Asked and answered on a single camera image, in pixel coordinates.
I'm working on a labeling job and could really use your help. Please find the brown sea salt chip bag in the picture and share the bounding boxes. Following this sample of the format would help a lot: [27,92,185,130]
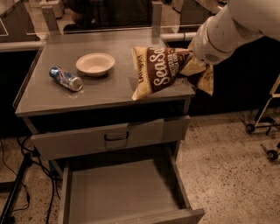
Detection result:
[132,46,214,101]

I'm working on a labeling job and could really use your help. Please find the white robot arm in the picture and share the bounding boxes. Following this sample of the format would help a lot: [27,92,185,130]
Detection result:
[192,0,280,65]

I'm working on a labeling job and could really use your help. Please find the grey upper drawer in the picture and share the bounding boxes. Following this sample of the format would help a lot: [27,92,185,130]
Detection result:
[31,115,190,160]

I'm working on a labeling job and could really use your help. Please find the grey metal drawer cabinet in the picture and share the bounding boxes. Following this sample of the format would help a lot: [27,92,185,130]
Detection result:
[13,28,198,160]

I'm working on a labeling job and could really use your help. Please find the grey open middle drawer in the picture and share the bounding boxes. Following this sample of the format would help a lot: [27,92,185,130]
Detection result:
[58,148,205,224]

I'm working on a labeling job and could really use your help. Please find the white paper bowl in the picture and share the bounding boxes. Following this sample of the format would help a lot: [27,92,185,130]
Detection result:
[76,53,115,77]

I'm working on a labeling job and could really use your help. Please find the black tripod leg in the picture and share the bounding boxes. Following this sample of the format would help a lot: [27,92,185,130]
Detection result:
[0,153,32,224]

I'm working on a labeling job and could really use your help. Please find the black drawer handle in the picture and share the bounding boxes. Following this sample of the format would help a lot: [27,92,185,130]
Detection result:
[104,131,130,142]

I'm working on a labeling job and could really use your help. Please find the wheeled cart frame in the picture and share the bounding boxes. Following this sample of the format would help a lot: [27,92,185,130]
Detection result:
[244,74,280,161]

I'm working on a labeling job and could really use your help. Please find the black floor cable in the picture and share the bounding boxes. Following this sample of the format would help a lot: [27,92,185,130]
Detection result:
[0,135,62,224]

